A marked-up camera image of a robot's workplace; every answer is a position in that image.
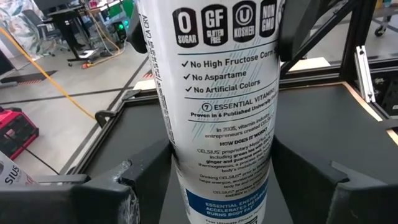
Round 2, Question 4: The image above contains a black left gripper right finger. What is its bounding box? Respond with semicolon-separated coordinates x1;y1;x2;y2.
270;138;398;224

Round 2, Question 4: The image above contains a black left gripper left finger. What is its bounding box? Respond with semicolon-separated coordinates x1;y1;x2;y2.
0;138;174;224

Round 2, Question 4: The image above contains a silver Celsius Tropical Vibe can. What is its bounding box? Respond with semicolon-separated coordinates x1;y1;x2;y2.
0;151;38;187

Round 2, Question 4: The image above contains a white Celsius can blue band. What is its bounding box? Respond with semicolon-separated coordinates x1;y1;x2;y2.
136;0;282;224

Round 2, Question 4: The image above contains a red toolbox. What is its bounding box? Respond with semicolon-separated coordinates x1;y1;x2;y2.
0;107;40;161

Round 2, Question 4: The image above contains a black orange-striped floor mat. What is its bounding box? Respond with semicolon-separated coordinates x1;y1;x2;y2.
0;70;58;86

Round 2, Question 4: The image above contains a background desk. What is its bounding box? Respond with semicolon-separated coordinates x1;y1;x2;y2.
34;0;91;66

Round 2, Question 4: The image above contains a leaf-print panel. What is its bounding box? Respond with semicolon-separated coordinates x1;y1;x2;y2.
0;0;41;60

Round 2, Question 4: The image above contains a yellow cable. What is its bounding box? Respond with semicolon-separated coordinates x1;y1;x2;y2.
0;26;97;121

